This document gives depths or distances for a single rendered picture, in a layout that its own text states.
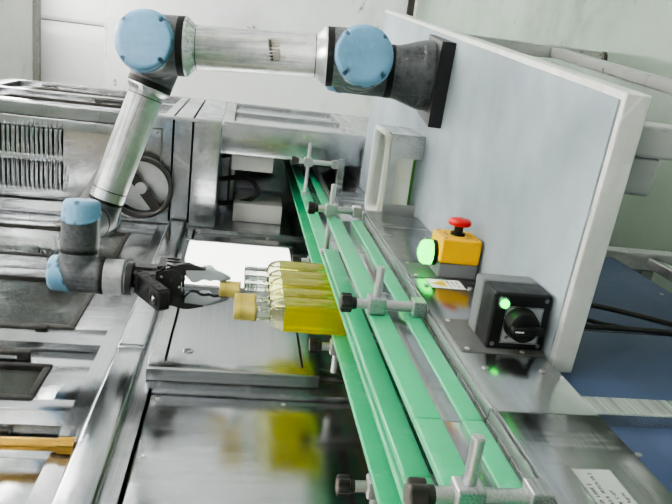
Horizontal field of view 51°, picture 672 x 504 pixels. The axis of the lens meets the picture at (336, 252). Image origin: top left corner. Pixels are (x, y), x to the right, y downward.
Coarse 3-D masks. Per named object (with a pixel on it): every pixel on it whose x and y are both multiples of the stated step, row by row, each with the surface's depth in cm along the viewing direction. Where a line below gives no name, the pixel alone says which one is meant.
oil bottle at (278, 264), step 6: (270, 264) 158; (276, 264) 157; (282, 264) 158; (288, 264) 158; (294, 264) 159; (300, 264) 159; (306, 264) 160; (312, 264) 160; (318, 264) 161; (270, 270) 156; (300, 270) 157; (306, 270) 157; (312, 270) 157; (318, 270) 157; (324, 270) 158
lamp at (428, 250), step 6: (426, 240) 121; (432, 240) 121; (420, 246) 121; (426, 246) 120; (432, 246) 120; (438, 246) 120; (420, 252) 120; (426, 252) 120; (432, 252) 120; (438, 252) 120; (420, 258) 121; (426, 258) 120; (432, 258) 120; (432, 264) 121
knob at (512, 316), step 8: (512, 312) 91; (520, 312) 90; (528, 312) 90; (504, 320) 91; (512, 320) 90; (520, 320) 89; (528, 320) 90; (536, 320) 90; (504, 328) 91; (512, 328) 89; (520, 328) 88; (528, 328) 89; (536, 328) 89; (512, 336) 90; (520, 336) 90; (528, 336) 90; (536, 336) 89
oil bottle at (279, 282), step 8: (272, 280) 148; (280, 280) 147; (288, 280) 148; (296, 280) 148; (304, 280) 149; (312, 280) 150; (320, 280) 150; (328, 280) 151; (272, 288) 145; (296, 288) 145; (304, 288) 146; (312, 288) 146; (320, 288) 146; (328, 288) 146
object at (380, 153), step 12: (384, 132) 165; (372, 144) 178; (384, 144) 178; (372, 156) 179; (384, 156) 163; (372, 168) 180; (384, 168) 163; (372, 180) 180; (384, 180) 164; (372, 192) 181; (372, 204) 182
